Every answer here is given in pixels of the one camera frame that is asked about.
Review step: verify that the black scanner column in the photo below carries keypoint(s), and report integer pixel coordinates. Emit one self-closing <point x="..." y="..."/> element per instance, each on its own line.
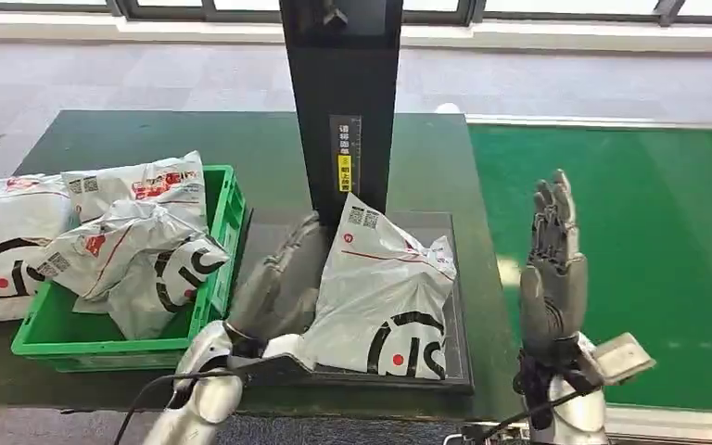
<point x="344" y="73"/>

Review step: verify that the white parcel bag red logo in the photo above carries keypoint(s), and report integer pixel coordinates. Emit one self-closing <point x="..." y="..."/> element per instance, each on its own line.
<point x="110" y="196"/>

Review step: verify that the black yellow warning label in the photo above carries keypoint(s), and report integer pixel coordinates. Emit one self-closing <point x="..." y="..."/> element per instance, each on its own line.
<point x="345" y="175"/>

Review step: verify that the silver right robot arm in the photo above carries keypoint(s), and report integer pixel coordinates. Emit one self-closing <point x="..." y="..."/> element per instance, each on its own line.
<point x="571" y="417"/>

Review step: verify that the dark window frame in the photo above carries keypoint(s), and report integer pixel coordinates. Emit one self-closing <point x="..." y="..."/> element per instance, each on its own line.
<point x="165" y="7"/>

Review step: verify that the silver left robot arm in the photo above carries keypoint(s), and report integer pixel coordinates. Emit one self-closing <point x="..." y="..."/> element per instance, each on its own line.
<point x="208" y="393"/>

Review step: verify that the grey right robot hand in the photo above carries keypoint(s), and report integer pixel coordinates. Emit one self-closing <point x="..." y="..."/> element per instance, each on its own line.
<point x="552" y="295"/>

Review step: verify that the white parcel bag large print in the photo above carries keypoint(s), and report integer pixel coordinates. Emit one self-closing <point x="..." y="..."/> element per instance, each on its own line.
<point x="0" y="212"/>

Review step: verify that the white parcel bag black logo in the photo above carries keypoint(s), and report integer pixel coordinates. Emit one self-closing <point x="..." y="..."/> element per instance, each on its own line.
<point x="380" y="288"/>

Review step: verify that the green plastic crate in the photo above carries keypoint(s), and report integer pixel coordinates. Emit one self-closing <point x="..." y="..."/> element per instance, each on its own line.
<point x="104" y="357"/>

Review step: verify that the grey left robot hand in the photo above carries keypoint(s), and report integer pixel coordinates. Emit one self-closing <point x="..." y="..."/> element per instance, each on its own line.
<point x="276" y="295"/>

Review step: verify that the green conveyor belt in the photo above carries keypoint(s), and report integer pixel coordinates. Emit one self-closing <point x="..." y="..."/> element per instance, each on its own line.
<point x="669" y="215"/>

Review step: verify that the small white round knob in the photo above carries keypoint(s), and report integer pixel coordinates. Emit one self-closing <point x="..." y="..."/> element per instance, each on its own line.
<point x="448" y="109"/>

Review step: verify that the silver conveyor frame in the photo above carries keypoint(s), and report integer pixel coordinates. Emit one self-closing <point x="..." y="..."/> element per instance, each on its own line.
<point x="687" y="427"/>

